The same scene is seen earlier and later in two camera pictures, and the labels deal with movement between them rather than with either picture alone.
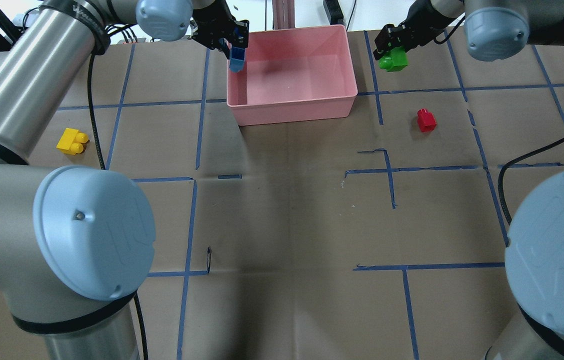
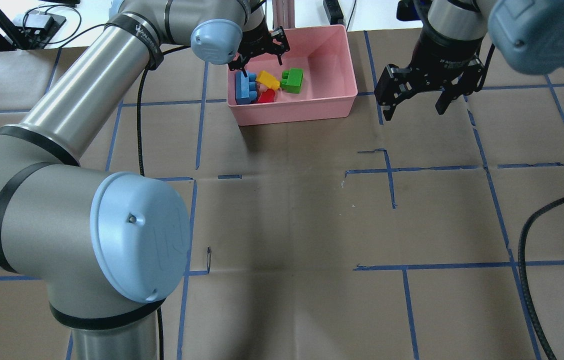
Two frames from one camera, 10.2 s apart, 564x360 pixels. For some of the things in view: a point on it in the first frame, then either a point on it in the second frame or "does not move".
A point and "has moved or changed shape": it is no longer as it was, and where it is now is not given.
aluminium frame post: (283, 14) does not move
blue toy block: (237, 59) has moved or changed shape
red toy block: (426, 121) -> (266, 96)
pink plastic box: (294, 75) does not move
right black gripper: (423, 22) -> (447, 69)
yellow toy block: (73, 142) has moved or changed shape
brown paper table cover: (380, 236) does not move
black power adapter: (334, 11) does not move
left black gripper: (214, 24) -> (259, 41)
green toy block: (396, 60) -> (292, 80)
